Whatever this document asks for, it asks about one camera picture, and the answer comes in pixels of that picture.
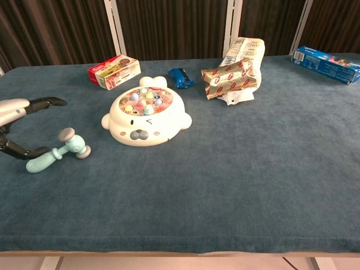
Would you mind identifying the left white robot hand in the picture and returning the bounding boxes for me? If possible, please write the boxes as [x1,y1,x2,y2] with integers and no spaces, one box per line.
[0,97,68,161]

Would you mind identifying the light blue toy hammer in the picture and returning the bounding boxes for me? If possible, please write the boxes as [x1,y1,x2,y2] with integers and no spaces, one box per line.
[25,127,92,174]

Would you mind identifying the white seal whack-a-mole toy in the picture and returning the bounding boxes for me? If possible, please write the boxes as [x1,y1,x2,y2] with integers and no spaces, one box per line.
[101,75,193,147]

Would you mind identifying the dark brown slatted panel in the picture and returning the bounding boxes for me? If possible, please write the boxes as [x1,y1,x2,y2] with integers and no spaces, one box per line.
[116,0,232,61]
[298,0,360,54]
[238,0,306,57]
[0,0,116,74]

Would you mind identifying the red snack box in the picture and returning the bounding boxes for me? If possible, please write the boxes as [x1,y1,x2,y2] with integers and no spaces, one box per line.
[87,55,142,91]

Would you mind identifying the white table leg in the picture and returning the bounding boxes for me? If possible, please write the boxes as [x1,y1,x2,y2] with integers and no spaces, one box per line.
[311,257,329,270]
[39,256,61,270]

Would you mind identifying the small blue crumpled wrapper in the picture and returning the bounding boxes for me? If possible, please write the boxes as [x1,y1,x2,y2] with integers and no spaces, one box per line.
[168,67,195,90]

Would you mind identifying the blue table cloth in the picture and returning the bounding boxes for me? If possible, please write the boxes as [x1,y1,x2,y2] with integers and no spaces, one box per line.
[0,53,360,254]

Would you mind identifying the gold snack bar red print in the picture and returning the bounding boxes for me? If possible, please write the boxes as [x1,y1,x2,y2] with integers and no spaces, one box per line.
[204,75,259,101]
[200,57,254,85]

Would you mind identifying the white printed snack bag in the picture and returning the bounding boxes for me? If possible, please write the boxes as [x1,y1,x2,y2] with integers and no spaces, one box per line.
[219,37,266,106]

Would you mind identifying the blue cookie box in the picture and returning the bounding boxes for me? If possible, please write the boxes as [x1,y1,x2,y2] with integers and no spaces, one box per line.
[291,46,360,86]

